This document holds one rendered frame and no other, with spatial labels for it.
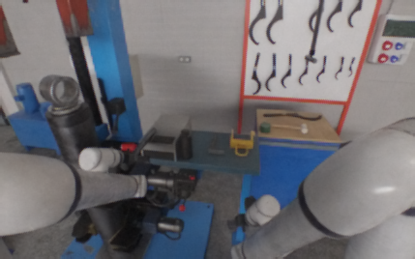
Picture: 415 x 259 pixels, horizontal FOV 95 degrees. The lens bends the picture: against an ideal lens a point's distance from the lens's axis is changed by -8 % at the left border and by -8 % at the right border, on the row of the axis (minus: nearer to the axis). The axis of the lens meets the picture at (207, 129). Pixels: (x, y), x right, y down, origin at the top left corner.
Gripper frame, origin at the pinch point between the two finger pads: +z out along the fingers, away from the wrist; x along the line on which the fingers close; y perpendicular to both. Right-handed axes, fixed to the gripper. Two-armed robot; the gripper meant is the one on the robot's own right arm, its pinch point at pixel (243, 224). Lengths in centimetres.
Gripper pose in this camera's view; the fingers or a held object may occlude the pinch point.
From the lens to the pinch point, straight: 116.2
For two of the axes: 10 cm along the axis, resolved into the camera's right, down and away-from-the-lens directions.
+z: -1.6, 6.0, 7.8
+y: 1.2, 8.0, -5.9
